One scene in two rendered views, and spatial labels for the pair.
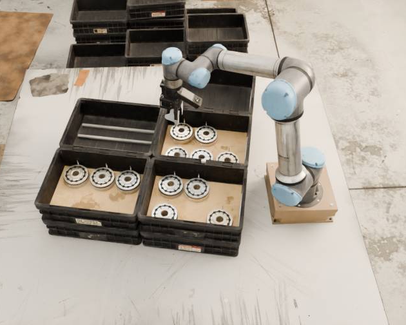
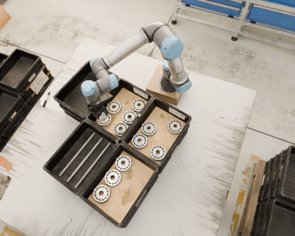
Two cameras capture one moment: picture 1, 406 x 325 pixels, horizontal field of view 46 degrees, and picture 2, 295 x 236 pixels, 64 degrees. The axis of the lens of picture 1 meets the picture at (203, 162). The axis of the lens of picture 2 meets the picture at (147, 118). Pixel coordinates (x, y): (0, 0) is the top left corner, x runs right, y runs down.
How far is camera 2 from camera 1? 0.99 m
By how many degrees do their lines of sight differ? 32
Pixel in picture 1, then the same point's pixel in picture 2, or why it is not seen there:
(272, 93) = (171, 47)
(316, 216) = not seen: hidden behind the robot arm
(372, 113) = (106, 38)
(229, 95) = not seen: hidden behind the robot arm
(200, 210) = (162, 133)
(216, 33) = (16, 71)
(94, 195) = (121, 188)
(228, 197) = (160, 116)
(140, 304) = (193, 189)
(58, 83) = not seen: outside the picture
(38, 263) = not seen: outside the picture
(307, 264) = (204, 102)
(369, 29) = (55, 7)
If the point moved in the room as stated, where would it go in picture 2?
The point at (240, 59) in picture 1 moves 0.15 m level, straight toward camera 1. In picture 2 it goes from (120, 52) to (143, 63)
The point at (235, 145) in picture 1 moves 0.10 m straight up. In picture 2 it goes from (128, 97) to (126, 89)
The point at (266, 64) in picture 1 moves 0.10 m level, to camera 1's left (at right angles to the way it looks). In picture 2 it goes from (136, 40) to (128, 54)
